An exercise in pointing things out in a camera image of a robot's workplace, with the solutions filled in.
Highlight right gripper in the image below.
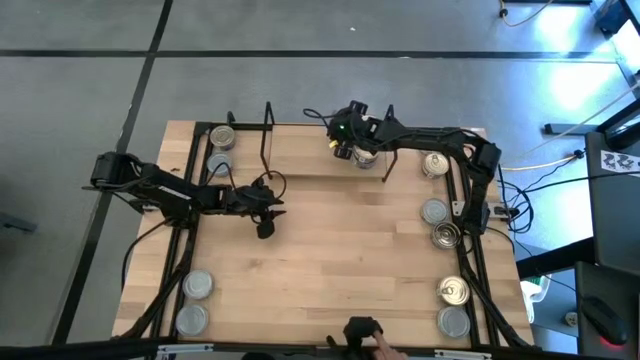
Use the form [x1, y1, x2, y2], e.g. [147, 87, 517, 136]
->
[327, 101, 389, 160]

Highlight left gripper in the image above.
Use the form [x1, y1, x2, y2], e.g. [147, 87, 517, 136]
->
[233, 179, 287, 239]

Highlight blue label gold tuna can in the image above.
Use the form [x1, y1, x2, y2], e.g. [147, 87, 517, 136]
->
[422, 152, 450, 178]
[351, 144, 379, 170]
[209, 124, 237, 152]
[431, 220, 462, 250]
[437, 275, 471, 307]

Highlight green label silver tuna can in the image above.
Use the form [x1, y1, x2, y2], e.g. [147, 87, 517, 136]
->
[436, 306, 472, 339]
[175, 303, 210, 338]
[420, 198, 450, 226]
[182, 270, 215, 301]
[206, 152, 234, 176]

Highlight small black object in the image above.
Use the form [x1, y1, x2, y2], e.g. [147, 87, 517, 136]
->
[327, 315, 385, 360]

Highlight black desk leg bar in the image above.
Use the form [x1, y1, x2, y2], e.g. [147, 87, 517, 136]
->
[515, 235, 596, 280]

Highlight white plastic bag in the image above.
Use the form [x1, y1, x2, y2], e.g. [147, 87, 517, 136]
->
[519, 273, 552, 324]

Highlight black crossbar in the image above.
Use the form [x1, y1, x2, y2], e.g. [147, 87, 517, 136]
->
[0, 338, 640, 360]

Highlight white sticker black marks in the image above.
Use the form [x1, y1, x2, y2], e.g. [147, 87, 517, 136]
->
[599, 149, 640, 174]

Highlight black desk stand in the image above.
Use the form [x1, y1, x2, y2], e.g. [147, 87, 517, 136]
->
[597, 97, 640, 151]

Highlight dark grey desk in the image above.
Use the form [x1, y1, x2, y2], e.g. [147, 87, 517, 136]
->
[574, 127, 640, 360]

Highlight black computer mouse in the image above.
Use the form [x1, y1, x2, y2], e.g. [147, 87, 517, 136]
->
[581, 297, 630, 347]

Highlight black metal rig frame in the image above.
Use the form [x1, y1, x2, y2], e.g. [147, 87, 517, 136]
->
[113, 119, 535, 351]

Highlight cream cable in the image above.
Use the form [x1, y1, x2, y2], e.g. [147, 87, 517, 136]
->
[496, 79, 640, 167]

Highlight silver metal bracket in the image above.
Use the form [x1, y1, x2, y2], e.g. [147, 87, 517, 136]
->
[157, 342, 215, 357]
[433, 348, 494, 360]

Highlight tangled black cables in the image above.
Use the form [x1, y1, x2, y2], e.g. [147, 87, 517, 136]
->
[497, 169, 591, 236]

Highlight yellow cable black plug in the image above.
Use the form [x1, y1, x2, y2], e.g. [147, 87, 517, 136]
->
[497, 0, 554, 29]

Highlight grey floor bracket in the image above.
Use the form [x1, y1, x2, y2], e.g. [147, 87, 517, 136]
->
[0, 212, 39, 235]

